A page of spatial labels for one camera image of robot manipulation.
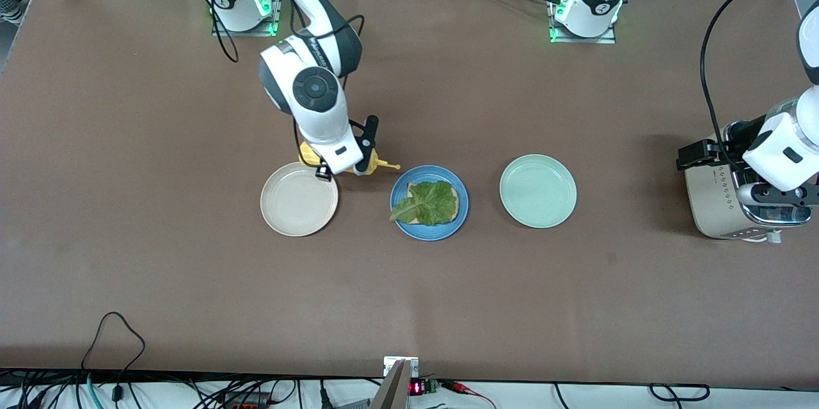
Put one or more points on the green lettuce leaf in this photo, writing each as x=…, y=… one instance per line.
x=425, y=201

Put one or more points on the beige chrome toaster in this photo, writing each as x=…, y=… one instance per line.
x=710, y=204

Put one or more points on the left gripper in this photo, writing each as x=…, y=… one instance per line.
x=736, y=135

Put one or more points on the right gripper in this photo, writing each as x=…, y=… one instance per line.
x=323, y=174

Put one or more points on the beige round plate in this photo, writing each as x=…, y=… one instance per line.
x=299, y=199

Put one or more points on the red clip lead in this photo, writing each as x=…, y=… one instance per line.
x=455, y=386

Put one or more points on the blue round plate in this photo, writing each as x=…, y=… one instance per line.
x=429, y=171

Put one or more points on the grey metal bracket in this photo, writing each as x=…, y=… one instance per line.
x=393, y=390

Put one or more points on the light green round plate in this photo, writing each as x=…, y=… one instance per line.
x=538, y=191

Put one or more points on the red LED display module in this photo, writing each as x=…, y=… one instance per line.
x=416, y=388

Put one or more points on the yellow squeeze bottle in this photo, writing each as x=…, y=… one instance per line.
x=307, y=154

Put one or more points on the brown bread slice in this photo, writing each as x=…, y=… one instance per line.
x=455, y=204

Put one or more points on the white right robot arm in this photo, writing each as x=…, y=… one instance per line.
x=313, y=86

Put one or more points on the small white mount box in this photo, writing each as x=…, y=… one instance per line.
x=390, y=364

